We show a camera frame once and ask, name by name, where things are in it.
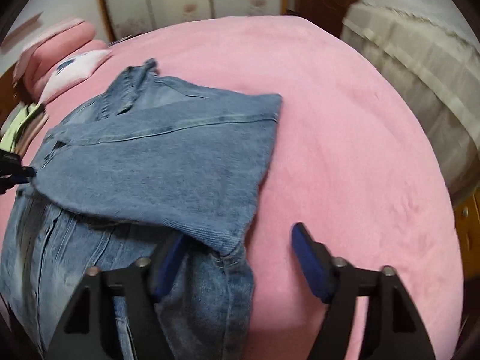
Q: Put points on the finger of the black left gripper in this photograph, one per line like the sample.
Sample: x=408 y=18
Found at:
x=13 y=172

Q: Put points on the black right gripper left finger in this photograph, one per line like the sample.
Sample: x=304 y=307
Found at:
x=87 y=328

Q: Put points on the blue denim jacket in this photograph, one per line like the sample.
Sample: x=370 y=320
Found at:
x=149 y=155

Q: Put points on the folded light green garment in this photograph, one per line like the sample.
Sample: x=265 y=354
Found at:
x=23 y=128

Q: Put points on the white pillow with blue print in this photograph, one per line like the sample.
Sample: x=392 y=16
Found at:
x=71 y=72

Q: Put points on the folded pink blanket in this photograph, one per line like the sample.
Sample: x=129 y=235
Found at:
x=40 y=57

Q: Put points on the beige lace curtain cloth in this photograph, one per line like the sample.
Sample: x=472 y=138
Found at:
x=436 y=73

